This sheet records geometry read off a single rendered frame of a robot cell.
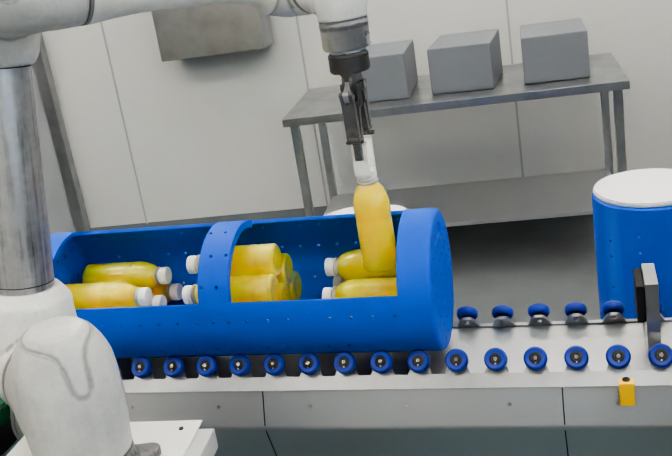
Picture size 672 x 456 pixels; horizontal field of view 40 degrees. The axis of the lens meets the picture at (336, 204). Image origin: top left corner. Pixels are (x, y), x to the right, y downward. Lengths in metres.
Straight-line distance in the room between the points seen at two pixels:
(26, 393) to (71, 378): 0.07
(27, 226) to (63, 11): 0.38
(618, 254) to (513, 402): 0.71
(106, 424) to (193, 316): 0.46
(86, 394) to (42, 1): 0.58
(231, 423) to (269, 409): 0.09
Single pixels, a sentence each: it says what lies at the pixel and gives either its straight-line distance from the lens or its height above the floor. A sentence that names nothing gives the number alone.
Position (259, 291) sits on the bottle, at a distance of 1.87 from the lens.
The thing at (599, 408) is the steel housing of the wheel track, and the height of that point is 0.87.
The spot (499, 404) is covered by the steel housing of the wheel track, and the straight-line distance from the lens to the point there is 1.83.
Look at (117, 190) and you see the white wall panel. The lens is 5.82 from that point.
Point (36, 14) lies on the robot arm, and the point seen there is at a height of 1.74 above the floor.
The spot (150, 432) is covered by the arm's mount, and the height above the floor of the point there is 1.01.
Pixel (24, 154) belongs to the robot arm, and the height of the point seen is 1.52.
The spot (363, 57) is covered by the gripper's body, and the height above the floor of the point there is 1.56.
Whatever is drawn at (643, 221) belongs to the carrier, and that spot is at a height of 0.99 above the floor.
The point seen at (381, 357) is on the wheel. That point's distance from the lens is 1.84.
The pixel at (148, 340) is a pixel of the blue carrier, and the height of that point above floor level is 1.04.
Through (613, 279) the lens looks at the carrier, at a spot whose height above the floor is 0.82.
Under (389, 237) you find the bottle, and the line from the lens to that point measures 1.76.
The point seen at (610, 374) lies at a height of 0.93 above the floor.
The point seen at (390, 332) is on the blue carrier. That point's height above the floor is 1.04.
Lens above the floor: 1.83
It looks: 18 degrees down
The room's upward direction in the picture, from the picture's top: 9 degrees counter-clockwise
